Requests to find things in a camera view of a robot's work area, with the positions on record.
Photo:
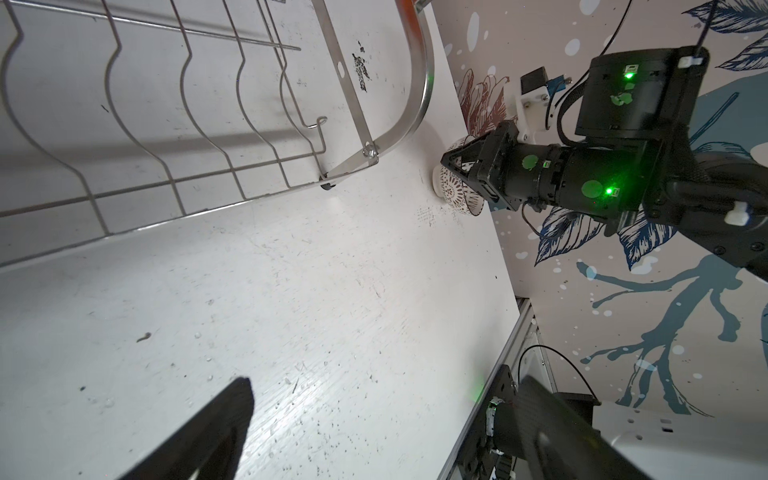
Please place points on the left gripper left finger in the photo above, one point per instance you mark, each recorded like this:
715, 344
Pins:
209, 445

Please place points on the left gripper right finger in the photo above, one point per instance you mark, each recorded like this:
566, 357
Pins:
558, 444

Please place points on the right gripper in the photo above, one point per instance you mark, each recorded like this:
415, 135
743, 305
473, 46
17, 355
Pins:
509, 171

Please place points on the stainless steel dish rack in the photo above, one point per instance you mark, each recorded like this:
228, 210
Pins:
122, 116

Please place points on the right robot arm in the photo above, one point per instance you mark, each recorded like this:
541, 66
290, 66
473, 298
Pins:
630, 170

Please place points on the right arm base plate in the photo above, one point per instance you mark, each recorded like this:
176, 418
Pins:
492, 443

